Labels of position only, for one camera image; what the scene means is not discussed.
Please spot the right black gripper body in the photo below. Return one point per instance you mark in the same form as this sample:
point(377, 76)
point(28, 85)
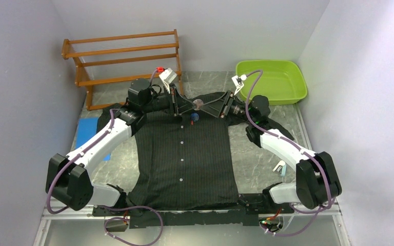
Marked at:
point(234, 107)

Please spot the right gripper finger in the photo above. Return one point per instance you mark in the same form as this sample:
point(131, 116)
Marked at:
point(214, 109)
point(214, 97)

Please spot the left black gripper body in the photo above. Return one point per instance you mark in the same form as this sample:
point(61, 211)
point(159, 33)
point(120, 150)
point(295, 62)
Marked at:
point(166, 101)

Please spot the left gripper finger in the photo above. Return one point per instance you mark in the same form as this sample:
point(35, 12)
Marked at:
point(184, 109)
point(184, 103)

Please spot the black pinstriped shirt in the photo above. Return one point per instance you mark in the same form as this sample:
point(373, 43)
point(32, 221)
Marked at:
point(184, 165)

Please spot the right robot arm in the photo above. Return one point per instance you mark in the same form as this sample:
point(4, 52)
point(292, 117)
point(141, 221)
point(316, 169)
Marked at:
point(316, 181)

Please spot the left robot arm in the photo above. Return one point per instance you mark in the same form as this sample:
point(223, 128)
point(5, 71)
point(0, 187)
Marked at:
point(69, 182)

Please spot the orange wooden shoe rack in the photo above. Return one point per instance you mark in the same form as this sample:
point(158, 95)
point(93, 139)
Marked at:
point(119, 59)

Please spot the green plastic basin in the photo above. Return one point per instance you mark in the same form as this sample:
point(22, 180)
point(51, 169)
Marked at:
point(282, 81)

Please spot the blue flat mat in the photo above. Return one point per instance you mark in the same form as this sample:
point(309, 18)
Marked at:
point(87, 128)

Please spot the black base beam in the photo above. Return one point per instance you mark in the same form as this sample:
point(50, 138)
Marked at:
point(262, 202)

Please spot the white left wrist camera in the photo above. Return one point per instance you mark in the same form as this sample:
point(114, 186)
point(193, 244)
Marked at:
point(167, 76)

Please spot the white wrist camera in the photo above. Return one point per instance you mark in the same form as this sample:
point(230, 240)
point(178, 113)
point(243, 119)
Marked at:
point(238, 81)
point(167, 76)

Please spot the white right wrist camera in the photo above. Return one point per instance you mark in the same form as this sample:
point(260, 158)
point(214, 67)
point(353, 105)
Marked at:
point(238, 81)

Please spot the aluminium frame rail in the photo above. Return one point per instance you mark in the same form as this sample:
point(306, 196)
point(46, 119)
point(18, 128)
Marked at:
point(64, 212)

